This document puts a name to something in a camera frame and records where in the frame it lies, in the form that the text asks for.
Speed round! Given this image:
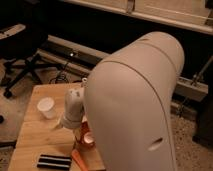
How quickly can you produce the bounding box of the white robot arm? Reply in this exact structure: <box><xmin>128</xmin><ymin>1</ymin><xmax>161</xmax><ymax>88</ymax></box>
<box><xmin>60</xmin><ymin>32</ymin><xmax>184</xmax><ymax>171</ymax></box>

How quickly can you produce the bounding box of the black cable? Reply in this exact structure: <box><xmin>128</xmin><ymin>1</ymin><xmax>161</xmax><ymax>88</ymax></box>
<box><xmin>49</xmin><ymin>60</ymin><xmax>72</xmax><ymax>84</ymax></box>

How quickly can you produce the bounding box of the black striped rectangular block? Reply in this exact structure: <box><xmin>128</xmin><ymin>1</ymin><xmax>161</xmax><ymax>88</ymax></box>
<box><xmin>37</xmin><ymin>154</ymin><xmax>72</xmax><ymax>171</ymax></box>

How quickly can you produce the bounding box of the black office chair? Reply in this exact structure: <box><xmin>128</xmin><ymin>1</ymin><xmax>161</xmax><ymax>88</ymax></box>
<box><xmin>0</xmin><ymin>0</ymin><xmax>56</xmax><ymax>98</ymax></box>

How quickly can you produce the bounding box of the white paper cup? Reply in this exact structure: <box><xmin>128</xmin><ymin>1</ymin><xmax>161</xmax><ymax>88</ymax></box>
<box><xmin>37</xmin><ymin>97</ymin><xmax>55</xmax><ymax>119</ymax></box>

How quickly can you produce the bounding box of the black power strip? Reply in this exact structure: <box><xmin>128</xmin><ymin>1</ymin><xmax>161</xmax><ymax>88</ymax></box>
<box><xmin>42</xmin><ymin>41</ymin><xmax>101</xmax><ymax>66</ymax></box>

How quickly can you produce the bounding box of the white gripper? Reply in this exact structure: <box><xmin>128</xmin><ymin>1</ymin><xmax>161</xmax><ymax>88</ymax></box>
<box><xmin>54</xmin><ymin>88</ymin><xmax>84</xmax><ymax>130</ymax></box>

